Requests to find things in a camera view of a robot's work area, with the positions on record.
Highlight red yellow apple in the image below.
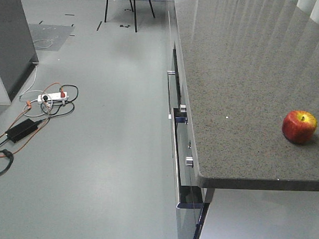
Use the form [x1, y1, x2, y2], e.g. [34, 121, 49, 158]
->
[282, 110, 318, 145]

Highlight silver oven knob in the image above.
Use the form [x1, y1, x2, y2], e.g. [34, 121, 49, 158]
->
[185, 156, 194, 167]

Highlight black built-in oven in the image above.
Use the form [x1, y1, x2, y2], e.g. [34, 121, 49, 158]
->
[167, 46, 214, 239]

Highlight white power strip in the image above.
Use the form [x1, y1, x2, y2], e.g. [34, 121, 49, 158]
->
[37, 92, 69, 104]

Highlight grey speckled kitchen counter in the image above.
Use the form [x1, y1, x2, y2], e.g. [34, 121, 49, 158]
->
[160, 0, 319, 239]

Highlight white chair black legs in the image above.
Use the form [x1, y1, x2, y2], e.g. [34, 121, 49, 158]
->
[103, 0, 156, 32]

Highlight black power adapter brick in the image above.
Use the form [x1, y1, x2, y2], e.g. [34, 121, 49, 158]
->
[5, 118, 39, 143]

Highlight grey kitchen island cabinet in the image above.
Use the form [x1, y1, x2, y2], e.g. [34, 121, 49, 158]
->
[0, 0, 38, 106]

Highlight silver oven handle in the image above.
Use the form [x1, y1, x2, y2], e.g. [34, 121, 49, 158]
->
[167, 70, 181, 208]

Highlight white cable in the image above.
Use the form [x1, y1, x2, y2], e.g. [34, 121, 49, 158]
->
[18, 64, 55, 118]

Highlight black cable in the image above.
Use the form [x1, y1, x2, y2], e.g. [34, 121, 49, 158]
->
[0, 82, 79, 183]

